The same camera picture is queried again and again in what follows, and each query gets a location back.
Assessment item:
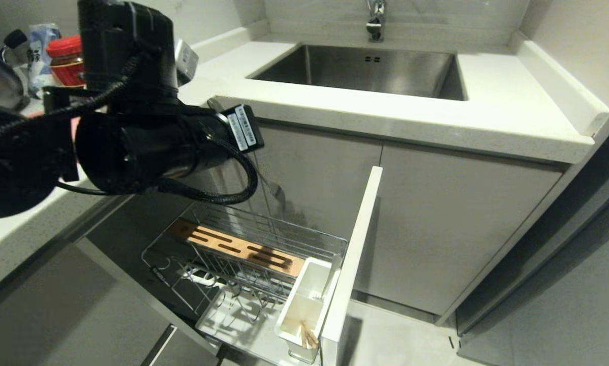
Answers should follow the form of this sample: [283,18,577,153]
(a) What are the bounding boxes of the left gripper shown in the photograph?
[77,0,179,110]

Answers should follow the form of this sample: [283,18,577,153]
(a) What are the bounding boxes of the white pull-out front panel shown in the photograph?
[321,166,384,366]

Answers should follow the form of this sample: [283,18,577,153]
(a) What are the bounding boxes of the jar with red lid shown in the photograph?
[45,35,86,88]

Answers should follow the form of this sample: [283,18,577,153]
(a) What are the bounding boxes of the white and blue plastic bag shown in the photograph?
[26,23,62,96]

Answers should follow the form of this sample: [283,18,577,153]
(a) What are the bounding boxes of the wooden slotted knife board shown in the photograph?
[167,218,306,278]

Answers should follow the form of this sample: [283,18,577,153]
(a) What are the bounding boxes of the grey cabinet door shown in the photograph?
[203,119,384,257]
[0,243,175,366]
[353,142,564,317]

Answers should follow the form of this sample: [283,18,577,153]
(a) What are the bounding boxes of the stainless steel sink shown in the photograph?
[246,43,469,102]

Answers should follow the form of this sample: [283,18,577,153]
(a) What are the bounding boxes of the chrome faucet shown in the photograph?
[366,0,388,43]

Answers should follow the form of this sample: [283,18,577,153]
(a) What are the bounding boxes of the white plastic utensil holder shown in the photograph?
[275,257,342,364]

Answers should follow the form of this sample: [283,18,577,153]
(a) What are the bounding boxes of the white drip tray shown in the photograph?
[195,287,326,366]

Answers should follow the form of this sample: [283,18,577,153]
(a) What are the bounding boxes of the grey drawer front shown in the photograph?
[141,325,222,366]

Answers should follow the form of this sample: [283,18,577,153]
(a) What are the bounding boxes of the grey cabinet panel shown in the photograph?
[458,191,609,366]

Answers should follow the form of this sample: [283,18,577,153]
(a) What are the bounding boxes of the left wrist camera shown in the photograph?
[175,40,199,86]

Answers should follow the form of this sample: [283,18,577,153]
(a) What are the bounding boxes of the black cable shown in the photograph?
[0,53,142,153]
[55,114,259,205]

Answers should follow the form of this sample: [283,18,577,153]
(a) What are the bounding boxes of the wire pull-out dish rack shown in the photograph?
[141,201,349,364]

